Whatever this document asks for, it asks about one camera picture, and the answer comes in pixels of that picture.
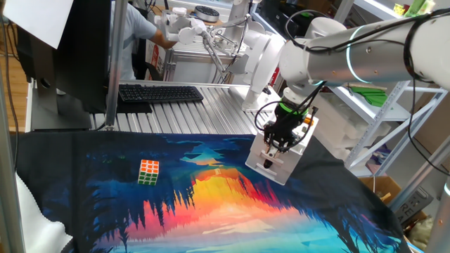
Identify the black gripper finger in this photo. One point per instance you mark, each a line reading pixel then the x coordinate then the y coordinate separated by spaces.
pixel 286 142
pixel 268 140

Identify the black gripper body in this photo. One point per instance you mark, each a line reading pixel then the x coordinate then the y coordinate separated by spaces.
pixel 288 121

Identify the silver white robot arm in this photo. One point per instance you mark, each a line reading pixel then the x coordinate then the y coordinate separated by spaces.
pixel 369 52

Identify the person's bare forearm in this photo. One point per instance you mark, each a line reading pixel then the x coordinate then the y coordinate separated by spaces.
pixel 163 38

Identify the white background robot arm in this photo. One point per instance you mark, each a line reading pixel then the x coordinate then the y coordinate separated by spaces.
pixel 260 59

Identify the white plastic drawer cabinet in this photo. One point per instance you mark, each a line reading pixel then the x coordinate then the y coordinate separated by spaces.
pixel 281 172

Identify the white drawer with black knob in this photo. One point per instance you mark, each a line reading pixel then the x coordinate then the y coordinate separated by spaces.
pixel 281 174

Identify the white metal shelf rack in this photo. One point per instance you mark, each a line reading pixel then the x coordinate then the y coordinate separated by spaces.
pixel 351 102

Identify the beige wooden piece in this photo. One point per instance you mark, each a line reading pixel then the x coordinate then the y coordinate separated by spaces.
pixel 365 86

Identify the green cloth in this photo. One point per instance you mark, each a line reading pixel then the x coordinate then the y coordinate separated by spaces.
pixel 374 97

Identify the colourful forest sunset cloth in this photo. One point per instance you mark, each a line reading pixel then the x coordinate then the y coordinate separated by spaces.
pixel 211 211

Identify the brown cardboard box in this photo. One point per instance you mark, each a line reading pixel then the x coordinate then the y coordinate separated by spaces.
pixel 381 186

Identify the black keyboard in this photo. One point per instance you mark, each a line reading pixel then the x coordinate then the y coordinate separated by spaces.
pixel 160 93

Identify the orange green Rubik's cube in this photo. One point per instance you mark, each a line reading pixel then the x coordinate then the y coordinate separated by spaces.
pixel 148 172

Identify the white jointed teleoperation device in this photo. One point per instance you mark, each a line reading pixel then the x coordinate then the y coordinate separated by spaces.
pixel 186 35

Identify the round grey speaker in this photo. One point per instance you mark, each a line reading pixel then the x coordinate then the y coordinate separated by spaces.
pixel 207 14

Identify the red white carton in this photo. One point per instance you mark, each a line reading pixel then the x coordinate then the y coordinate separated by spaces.
pixel 154 63

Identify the black mouse pad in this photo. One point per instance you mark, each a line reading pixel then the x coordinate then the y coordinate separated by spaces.
pixel 133 107

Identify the grey lettered plate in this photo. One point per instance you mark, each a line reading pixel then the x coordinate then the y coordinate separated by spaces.
pixel 413 209

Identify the small yellow box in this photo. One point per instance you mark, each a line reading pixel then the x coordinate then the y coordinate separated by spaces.
pixel 399 9

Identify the beige crumpled bag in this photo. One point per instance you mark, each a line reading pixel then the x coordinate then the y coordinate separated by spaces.
pixel 422 233

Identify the person in light blue shirt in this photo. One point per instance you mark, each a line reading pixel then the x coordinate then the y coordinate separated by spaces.
pixel 135 35

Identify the green translucent bottle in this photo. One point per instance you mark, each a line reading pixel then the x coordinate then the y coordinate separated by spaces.
pixel 418 7

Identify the black computer monitor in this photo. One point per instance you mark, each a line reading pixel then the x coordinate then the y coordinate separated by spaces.
pixel 84 52

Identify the white underlay cloth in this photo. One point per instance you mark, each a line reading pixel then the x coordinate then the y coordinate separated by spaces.
pixel 38 225

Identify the white paper sheet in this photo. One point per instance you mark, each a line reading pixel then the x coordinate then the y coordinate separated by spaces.
pixel 38 19

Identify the aluminium frame stand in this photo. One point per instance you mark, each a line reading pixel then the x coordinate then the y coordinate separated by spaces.
pixel 197 72

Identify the aluminium frame post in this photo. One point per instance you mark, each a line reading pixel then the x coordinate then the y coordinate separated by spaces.
pixel 116 52
pixel 8 193

